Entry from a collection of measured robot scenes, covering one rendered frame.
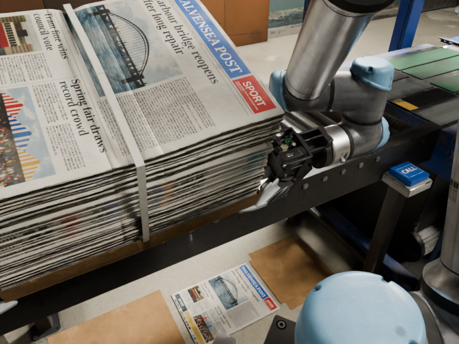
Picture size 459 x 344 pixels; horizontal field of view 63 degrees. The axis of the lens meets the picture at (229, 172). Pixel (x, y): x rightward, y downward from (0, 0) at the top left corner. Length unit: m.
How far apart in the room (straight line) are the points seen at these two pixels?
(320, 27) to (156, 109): 0.22
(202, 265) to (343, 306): 1.41
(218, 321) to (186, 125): 1.27
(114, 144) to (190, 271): 1.40
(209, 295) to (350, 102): 1.18
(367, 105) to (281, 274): 1.17
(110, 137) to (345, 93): 0.44
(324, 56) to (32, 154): 0.37
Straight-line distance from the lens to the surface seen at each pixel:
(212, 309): 1.65
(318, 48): 0.52
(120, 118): 0.42
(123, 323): 1.68
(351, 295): 0.43
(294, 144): 0.67
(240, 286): 1.72
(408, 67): 1.81
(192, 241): 0.89
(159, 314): 1.67
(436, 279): 0.46
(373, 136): 0.78
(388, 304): 0.43
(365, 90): 0.72
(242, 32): 4.52
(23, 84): 0.49
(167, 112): 0.44
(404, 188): 1.19
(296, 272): 1.79
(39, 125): 0.44
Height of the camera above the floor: 1.38
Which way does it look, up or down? 36 degrees down
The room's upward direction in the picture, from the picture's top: straight up
